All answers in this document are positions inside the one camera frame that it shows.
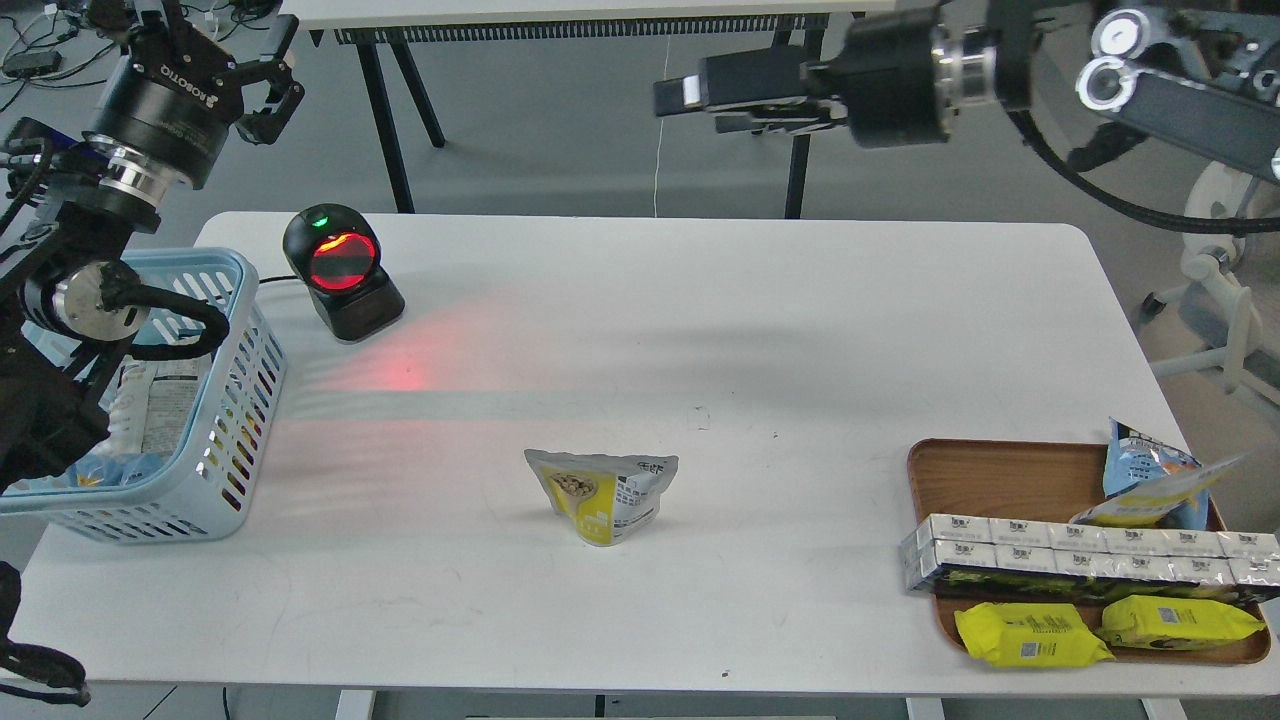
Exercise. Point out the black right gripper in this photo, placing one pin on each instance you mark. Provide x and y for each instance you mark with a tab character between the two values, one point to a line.
887	77

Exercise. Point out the black-legged background table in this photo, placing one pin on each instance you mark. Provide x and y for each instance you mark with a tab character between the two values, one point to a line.
545	107

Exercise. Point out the brown wooden tray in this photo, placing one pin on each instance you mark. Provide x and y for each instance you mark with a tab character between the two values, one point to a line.
1042	481

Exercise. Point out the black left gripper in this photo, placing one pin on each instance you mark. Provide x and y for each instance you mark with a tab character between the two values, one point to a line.
173	99

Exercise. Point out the white boxed snack multipack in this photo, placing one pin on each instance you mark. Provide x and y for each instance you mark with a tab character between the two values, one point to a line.
964	556

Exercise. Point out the black barcode scanner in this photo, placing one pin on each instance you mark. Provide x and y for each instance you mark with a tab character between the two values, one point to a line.
336	253

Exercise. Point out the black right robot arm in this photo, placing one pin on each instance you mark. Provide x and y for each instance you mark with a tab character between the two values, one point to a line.
1202	79

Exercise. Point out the blue snack bag in basket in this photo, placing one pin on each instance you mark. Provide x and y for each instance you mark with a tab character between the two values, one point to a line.
110	467

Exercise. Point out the white snack bag in basket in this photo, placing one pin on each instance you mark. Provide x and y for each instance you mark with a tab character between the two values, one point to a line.
150	409

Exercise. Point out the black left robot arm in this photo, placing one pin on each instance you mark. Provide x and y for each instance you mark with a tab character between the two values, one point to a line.
80	309

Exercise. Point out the yellow snack pack right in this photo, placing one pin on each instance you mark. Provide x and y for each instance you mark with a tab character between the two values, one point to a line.
1172	623

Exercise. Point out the yellow white snack pouch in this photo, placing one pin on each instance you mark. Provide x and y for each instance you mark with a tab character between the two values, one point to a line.
606	498

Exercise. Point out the yellow snack pack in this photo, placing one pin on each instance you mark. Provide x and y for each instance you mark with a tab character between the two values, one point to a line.
1172	623
1029	635

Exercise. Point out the light blue plastic basket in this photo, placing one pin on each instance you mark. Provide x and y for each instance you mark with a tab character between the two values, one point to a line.
202	489

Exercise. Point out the blue snack pouch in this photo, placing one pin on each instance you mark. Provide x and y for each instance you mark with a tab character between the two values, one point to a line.
1148	483

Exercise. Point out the white chair base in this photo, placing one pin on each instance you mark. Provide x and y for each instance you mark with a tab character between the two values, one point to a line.
1229	299

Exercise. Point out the yellow snack pack left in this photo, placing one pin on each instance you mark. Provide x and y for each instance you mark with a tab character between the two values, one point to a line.
1029	635

